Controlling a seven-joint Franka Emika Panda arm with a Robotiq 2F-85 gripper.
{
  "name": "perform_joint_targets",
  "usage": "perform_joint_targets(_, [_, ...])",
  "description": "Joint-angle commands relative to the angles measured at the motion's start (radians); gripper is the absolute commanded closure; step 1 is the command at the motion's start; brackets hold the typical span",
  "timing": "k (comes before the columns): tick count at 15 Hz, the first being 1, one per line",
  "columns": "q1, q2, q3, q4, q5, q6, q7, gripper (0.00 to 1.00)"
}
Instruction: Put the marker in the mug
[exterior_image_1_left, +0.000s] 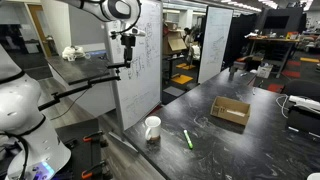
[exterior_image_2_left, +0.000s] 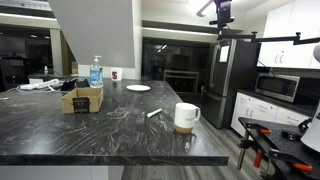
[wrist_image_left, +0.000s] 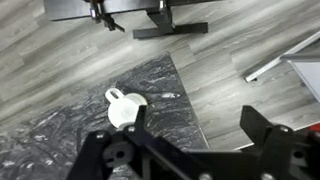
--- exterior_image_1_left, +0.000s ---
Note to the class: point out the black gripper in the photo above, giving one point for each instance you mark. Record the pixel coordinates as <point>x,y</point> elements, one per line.
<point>129,43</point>

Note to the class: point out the white storage bin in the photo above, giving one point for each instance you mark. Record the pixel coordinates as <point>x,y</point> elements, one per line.
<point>264,72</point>

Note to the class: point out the black equipment case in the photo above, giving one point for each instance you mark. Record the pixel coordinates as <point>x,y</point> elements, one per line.
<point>304,120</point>

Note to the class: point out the orange-handled clamp upper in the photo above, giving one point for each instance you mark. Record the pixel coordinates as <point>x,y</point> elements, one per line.
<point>96,137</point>

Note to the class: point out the large cardboard box background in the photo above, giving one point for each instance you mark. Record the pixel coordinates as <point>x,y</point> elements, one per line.
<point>173,42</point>

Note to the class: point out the white cloth bundle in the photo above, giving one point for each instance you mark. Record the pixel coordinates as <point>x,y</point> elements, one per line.
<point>71,53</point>

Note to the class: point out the open cardboard box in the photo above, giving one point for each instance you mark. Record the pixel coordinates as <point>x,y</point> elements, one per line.
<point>231,110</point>

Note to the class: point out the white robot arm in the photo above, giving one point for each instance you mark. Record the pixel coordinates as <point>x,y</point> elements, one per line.
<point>43,154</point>

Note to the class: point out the black monitor screen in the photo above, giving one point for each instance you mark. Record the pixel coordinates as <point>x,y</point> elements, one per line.
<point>276,22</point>

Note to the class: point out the dark side table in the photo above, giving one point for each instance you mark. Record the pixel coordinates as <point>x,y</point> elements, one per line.
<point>80,70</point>

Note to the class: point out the seated person background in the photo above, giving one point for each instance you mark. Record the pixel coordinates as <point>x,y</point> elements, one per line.
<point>192,51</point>

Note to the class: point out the orange-handled clamp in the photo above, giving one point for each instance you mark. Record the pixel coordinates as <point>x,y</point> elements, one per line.
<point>96,170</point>
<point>96,137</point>

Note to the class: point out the green marker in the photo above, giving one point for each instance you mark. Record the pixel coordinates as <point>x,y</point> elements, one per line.
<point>189,142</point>

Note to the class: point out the white ceramic mug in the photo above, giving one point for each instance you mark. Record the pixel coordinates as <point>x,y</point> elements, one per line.
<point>153,128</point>

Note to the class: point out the large whiteboard on stand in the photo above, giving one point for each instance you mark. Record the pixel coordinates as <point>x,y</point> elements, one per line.
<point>139,89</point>

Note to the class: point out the wooden desk background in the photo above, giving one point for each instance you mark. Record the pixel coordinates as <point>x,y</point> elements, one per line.
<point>276,50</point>

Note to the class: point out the orange-handled clamp lower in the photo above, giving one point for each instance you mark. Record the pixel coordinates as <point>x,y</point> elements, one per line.
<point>96,170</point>

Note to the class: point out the black office chair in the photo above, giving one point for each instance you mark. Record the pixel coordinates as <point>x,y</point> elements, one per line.
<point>302,88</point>

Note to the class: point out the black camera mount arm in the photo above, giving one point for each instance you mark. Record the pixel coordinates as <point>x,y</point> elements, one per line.
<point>90,83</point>

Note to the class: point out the white power strip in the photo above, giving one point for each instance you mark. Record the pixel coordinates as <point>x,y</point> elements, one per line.
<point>305,102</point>

